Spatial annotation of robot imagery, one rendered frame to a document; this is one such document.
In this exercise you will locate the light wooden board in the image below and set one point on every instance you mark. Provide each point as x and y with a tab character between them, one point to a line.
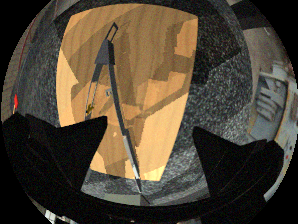
154	50

